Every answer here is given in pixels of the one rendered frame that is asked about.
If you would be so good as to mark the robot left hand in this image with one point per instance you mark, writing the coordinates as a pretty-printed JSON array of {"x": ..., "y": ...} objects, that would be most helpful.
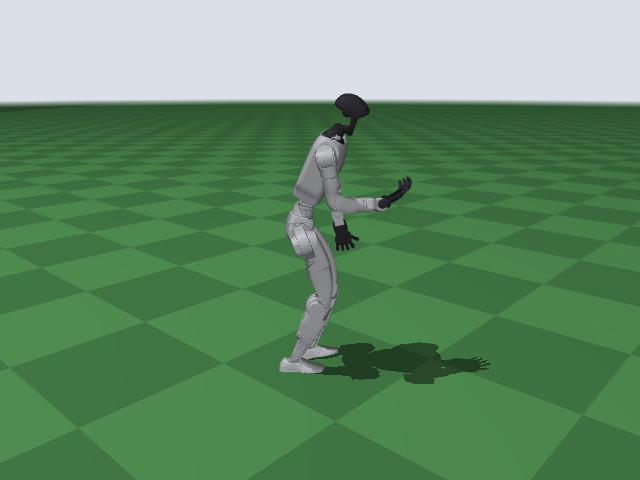
[{"x": 343, "y": 237}]

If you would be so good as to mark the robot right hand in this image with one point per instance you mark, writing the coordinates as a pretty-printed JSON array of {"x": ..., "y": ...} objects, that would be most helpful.
[{"x": 387, "y": 200}]

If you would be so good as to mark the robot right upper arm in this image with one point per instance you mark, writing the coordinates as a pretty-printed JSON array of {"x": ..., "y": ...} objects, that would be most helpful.
[{"x": 326, "y": 161}]

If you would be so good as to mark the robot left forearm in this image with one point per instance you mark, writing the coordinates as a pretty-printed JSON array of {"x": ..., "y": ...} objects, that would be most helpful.
[{"x": 338, "y": 216}]

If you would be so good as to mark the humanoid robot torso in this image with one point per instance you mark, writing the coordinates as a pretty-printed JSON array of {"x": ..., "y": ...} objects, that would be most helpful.
[{"x": 309, "y": 187}]

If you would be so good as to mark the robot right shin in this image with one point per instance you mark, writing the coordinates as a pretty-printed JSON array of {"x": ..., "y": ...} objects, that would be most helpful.
[{"x": 312, "y": 322}]

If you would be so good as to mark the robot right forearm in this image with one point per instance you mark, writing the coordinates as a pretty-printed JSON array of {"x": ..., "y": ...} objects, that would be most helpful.
[{"x": 351, "y": 205}]

